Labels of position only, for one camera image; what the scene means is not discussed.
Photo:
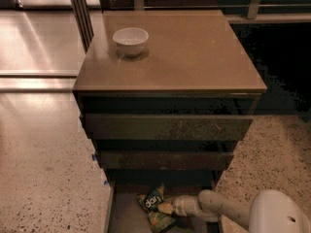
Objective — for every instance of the green rice chip bag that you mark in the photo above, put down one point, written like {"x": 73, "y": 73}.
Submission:
{"x": 159, "y": 221}

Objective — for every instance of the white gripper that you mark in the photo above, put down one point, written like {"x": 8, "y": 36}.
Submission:
{"x": 180, "y": 206}

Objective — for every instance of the top drawer front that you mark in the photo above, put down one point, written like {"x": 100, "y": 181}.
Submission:
{"x": 166, "y": 127}

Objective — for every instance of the open bottom drawer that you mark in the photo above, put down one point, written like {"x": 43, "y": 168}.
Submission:
{"x": 127, "y": 216}

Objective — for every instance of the middle drawer front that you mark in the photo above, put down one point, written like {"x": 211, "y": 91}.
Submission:
{"x": 164, "y": 160}

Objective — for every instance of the white ceramic bowl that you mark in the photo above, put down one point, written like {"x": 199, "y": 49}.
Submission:
{"x": 131, "y": 41}

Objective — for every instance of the brown drawer cabinet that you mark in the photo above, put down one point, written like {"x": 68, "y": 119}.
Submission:
{"x": 193, "y": 64}

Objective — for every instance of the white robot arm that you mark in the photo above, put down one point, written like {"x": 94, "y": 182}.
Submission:
{"x": 271, "y": 211}

